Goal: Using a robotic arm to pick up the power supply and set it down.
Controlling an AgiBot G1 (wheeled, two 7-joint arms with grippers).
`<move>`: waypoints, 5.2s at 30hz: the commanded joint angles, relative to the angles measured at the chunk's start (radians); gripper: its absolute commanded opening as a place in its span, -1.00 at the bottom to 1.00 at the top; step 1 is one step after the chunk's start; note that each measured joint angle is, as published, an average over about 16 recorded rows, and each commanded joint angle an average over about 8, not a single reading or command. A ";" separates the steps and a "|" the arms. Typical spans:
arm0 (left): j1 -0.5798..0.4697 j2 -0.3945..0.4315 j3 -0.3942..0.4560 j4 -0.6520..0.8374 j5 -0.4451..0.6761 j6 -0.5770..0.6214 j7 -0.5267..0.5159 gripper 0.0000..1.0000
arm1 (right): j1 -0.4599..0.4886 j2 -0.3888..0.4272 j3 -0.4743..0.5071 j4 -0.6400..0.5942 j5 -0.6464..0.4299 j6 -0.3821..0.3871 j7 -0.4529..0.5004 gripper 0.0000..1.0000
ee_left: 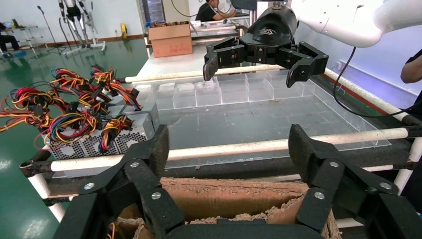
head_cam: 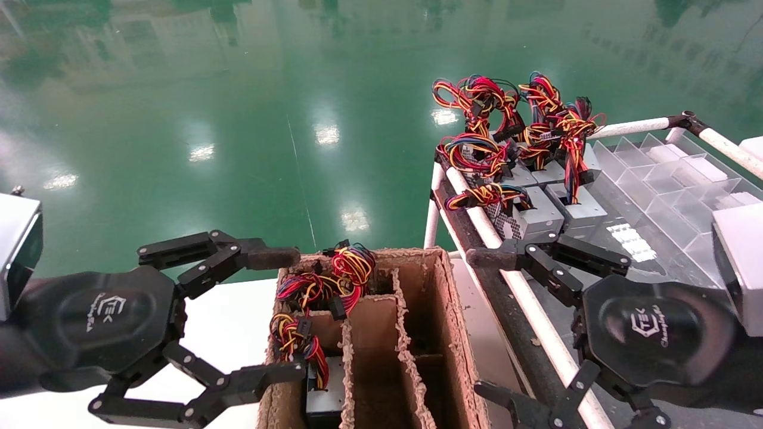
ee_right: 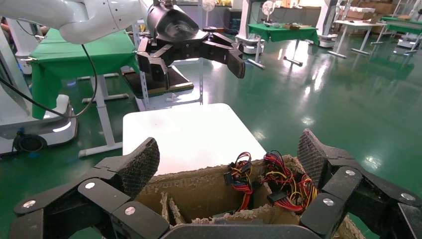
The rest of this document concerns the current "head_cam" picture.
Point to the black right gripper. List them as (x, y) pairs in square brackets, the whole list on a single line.
[(656, 330)]

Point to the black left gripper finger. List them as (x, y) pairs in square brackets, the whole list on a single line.
[(271, 257)]

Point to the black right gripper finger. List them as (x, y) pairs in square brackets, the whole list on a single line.
[(495, 258)]

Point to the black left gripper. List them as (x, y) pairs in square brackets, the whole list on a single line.
[(101, 322)]

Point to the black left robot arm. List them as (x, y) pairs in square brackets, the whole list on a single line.
[(9, 363)]

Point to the long white rack pipe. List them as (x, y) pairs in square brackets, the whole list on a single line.
[(480, 223)]

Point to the white rack leg pipe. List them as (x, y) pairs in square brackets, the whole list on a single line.
[(431, 226)]

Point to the brown cardboard divider box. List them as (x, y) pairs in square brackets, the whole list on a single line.
[(453, 333)]

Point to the white label sticker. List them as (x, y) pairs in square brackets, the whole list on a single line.
[(630, 241)]

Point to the clear acrylic divider tray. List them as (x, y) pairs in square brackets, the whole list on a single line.
[(667, 202)]

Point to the black pipe joint connector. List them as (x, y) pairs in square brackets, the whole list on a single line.
[(688, 121)]

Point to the white flat object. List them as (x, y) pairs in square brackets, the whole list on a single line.
[(754, 149)]

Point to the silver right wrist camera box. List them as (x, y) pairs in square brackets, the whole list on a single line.
[(742, 268)]

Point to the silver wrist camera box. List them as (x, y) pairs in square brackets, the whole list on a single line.
[(15, 250), (742, 268)]

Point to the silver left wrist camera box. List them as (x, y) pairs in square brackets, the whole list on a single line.
[(15, 250)]

